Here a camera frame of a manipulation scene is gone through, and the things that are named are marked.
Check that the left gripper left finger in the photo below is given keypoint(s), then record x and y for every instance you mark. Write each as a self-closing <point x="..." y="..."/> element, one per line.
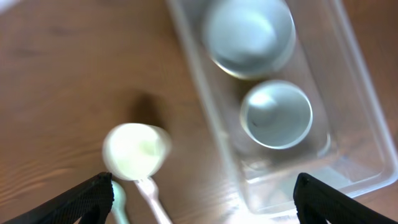
<point x="88" y="202"/>

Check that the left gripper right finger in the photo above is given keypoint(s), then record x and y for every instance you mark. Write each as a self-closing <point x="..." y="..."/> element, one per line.
<point x="318" y="203"/>

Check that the mint green plastic spoon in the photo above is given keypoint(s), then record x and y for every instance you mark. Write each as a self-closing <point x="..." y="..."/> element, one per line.
<point x="119" y="203"/>

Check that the white plastic fork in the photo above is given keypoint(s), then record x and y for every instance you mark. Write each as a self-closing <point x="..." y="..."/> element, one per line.
<point x="150" y="192"/>

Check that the white plastic cup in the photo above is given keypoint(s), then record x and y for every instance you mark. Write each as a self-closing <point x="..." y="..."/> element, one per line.
<point x="134" y="151"/>

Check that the grey plastic cup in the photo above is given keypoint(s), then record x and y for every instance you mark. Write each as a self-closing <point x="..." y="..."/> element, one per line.
<point x="276" y="114"/>

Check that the grey plastic bowl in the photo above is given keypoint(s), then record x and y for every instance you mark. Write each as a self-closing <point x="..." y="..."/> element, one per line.
<point x="249" y="39"/>

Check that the clear plastic container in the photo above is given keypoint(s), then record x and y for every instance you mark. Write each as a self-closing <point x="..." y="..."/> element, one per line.
<point x="348" y="146"/>

